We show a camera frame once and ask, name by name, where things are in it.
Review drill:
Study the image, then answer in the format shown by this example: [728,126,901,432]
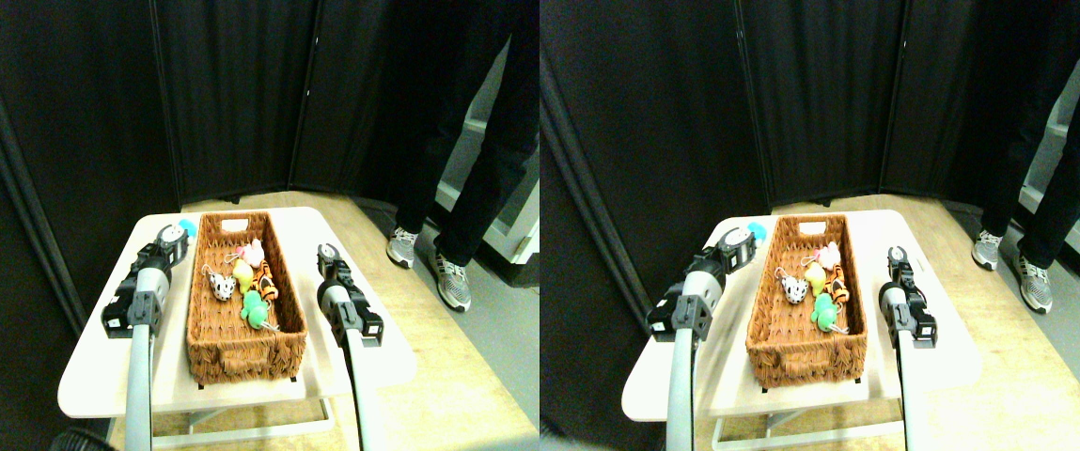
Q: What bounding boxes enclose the orange tiger toy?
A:
[828,265,853,306]
[254,263,281,303]

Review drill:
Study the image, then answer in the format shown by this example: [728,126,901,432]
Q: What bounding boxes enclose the white black-spotted toy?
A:
[201,266,238,302]
[775,271,808,305]

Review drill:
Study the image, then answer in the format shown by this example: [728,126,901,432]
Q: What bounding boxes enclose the pink toy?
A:
[225,238,266,269]
[801,241,843,272]

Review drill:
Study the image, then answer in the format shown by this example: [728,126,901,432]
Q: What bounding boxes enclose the green toy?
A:
[239,289,279,332]
[809,292,849,334]

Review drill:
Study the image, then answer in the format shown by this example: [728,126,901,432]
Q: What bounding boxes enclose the brown wicker basket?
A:
[746,215,869,387]
[187,212,308,383]

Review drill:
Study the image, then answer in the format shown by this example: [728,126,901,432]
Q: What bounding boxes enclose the grey curtain stand pole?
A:
[0,0,89,334]
[540,47,653,337]

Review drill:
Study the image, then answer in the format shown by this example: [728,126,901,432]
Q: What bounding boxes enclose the low white table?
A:
[58,208,417,448]
[622,210,982,450]

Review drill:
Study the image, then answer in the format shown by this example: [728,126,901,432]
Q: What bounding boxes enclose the person's legs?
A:
[385,0,540,313]
[970,0,1080,315]

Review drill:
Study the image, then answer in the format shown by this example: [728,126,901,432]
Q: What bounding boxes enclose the black ribbed hose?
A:
[49,428,116,451]

